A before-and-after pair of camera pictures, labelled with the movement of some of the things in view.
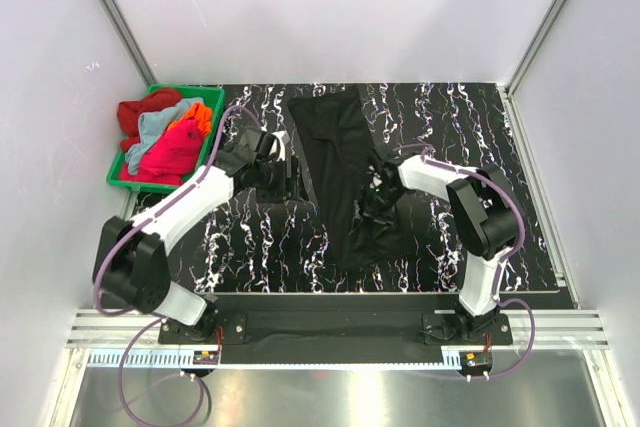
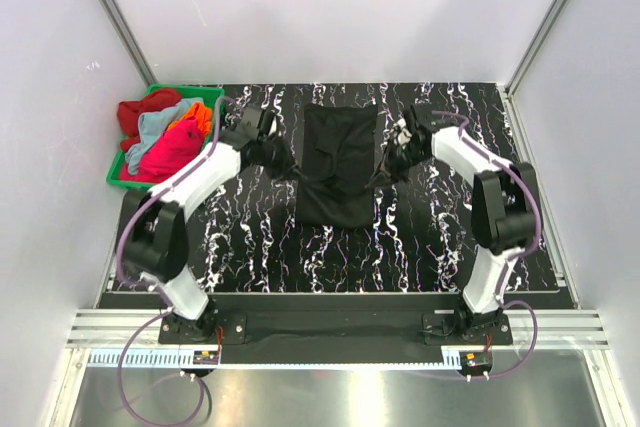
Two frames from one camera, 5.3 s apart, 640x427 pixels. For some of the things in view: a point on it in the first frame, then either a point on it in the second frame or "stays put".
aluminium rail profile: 566,328 stays put
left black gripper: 277,194 to 287,165
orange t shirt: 202,114 stays put
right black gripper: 385,221 to 381,174
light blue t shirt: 152,124 stays put
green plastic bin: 213,97 stays put
